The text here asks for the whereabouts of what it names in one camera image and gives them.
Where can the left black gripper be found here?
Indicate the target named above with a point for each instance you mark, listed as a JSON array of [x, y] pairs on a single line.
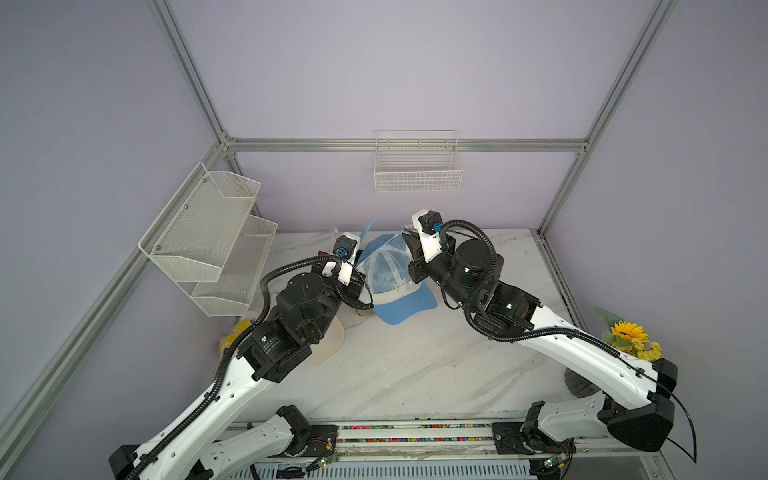
[[353, 288]]

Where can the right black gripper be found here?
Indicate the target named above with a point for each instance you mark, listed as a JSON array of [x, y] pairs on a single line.
[[422, 267]]

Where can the light blue baseball cap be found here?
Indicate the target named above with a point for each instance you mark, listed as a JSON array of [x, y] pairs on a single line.
[[384, 262]]

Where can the beige baseball cap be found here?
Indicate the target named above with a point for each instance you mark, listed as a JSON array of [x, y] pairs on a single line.
[[329, 344]]

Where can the white baseball cap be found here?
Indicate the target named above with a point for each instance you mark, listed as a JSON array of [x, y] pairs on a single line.
[[336, 237]]

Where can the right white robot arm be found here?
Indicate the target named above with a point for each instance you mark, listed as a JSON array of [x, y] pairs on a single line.
[[634, 401]]

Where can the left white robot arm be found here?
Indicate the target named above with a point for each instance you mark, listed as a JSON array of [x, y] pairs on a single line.
[[273, 344]]

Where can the yellow object behind arm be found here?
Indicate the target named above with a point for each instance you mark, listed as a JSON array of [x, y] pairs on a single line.
[[226, 341]]

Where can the white mesh two-tier shelf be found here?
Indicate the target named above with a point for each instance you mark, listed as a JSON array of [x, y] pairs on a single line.
[[210, 242]]

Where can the sunflower bouquet in vase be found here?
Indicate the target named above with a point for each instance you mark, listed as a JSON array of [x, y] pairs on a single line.
[[624, 336]]

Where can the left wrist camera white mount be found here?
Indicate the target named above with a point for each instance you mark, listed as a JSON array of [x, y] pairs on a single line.
[[344, 270]]

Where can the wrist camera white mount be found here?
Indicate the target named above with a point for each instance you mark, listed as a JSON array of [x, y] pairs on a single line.
[[344, 270], [428, 224]]

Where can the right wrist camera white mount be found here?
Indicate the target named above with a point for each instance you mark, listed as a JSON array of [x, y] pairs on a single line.
[[428, 224]]

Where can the white wire wall basket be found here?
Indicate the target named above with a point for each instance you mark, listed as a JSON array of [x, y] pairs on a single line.
[[416, 161]]

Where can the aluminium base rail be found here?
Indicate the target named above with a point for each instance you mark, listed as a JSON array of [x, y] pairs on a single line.
[[460, 449]]

